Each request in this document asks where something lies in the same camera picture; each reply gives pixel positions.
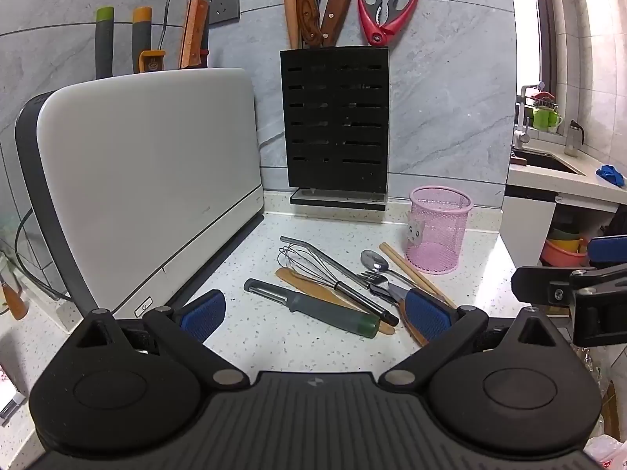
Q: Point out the wooden spatula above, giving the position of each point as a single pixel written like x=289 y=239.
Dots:
x=294 y=278

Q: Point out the black hanging cloth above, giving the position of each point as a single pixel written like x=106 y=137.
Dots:
x=615 y=223

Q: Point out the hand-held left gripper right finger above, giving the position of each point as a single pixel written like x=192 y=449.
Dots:
x=427 y=320

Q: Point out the clear plastic bag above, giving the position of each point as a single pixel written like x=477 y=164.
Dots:
x=605 y=401

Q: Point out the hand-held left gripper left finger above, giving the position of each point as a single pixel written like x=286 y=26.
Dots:
x=203 y=314

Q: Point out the green cups on rack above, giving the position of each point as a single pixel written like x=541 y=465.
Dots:
x=546 y=117

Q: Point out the metal fork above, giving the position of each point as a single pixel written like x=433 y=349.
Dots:
x=374 y=278

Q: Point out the wooden chopstick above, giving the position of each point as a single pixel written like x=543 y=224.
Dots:
x=416 y=278
x=416 y=271

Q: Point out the wooden rolling pin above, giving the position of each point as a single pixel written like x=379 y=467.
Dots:
x=290 y=5

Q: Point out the blue cloth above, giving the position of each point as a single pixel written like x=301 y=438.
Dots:
x=610 y=174

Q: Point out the red kitchen scissors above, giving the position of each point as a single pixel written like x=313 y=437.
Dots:
x=372 y=14

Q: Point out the metal spoon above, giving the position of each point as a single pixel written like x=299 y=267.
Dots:
x=374 y=260

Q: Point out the grey peeler with green end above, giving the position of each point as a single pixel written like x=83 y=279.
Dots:
x=323 y=309

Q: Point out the white sink counter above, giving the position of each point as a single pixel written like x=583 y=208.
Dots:
x=526 y=215

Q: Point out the black knife block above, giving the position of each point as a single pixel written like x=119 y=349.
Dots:
x=333 y=122

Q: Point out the stacked plastic basins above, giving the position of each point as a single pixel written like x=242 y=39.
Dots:
x=563 y=252

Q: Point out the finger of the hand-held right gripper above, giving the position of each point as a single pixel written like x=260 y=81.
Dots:
x=608 y=250
x=539 y=285

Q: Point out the clear bottle with black cap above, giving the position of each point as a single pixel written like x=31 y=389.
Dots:
x=573 y=139

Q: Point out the white countertop appliance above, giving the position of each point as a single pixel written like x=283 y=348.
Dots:
x=147 y=156

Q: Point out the pink mesh utensil cup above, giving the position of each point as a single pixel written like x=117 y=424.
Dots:
x=441 y=235

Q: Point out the metal sink faucet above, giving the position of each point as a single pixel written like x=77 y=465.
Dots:
x=523 y=122

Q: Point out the metal whisk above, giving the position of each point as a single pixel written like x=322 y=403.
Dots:
x=367 y=301

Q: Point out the bent metal straw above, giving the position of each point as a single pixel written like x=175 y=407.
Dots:
x=333 y=263

